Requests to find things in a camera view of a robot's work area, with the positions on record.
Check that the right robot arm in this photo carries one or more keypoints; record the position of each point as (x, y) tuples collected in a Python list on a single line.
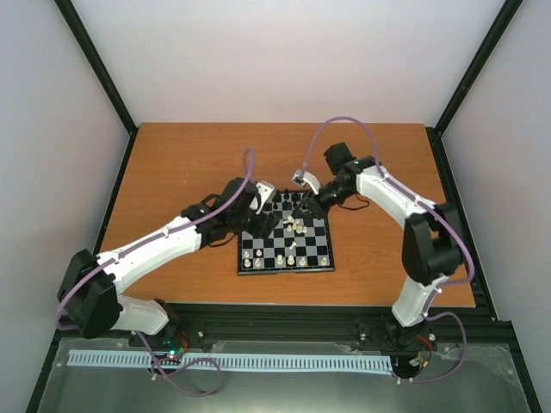
[(432, 248)]

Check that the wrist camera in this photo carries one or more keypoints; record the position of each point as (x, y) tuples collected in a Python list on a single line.
[(265, 194), (305, 179)]

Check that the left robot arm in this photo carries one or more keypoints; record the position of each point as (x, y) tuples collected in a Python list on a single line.
[(92, 295)]

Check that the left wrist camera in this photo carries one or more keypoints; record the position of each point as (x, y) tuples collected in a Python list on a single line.
[(265, 194)]

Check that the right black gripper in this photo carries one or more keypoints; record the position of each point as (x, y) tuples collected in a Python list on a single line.
[(318, 211)]

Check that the black aluminium rail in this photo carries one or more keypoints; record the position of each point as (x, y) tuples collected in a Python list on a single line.
[(362, 328)]

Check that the light blue cable duct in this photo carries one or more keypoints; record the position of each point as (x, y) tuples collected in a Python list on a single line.
[(235, 363)]

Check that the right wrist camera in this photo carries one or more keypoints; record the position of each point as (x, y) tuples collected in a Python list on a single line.
[(305, 179)]

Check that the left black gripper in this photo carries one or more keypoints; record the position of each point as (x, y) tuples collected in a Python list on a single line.
[(266, 226)]

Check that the black frame post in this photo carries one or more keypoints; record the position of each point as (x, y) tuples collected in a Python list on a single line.
[(87, 46), (490, 41)]

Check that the right black frame post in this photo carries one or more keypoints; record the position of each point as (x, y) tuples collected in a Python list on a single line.
[(490, 41)]

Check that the electronics board green led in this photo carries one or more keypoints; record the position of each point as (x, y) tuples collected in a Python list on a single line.
[(176, 349)]

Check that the black magnetic chess board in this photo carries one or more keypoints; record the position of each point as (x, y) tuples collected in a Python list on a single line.
[(313, 238)]

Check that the left black frame post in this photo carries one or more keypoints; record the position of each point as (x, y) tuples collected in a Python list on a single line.
[(87, 46)]

